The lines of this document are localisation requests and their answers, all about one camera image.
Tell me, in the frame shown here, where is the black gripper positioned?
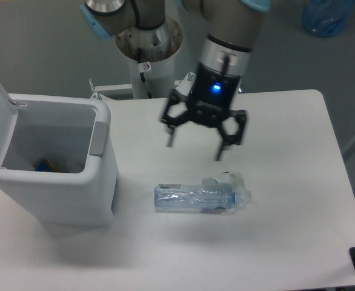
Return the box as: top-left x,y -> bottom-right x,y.
159,63 -> 247,161

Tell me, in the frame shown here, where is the white lidded trash can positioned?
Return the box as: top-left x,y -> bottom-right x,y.
0,83 -> 119,227

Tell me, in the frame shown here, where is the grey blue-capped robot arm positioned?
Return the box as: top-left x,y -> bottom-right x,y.
80,1 -> 271,152

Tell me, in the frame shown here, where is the crushed clear plastic bottle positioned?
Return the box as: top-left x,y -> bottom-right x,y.
154,183 -> 237,213

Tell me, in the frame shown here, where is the blue yellow item in bin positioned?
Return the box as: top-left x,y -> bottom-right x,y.
35,159 -> 60,173

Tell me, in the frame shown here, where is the white table frame bracket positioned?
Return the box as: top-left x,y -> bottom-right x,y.
88,72 -> 196,101

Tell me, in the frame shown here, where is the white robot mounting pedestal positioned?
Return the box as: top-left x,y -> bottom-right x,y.
116,16 -> 183,91

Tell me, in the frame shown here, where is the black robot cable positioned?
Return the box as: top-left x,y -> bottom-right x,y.
136,47 -> 153,99

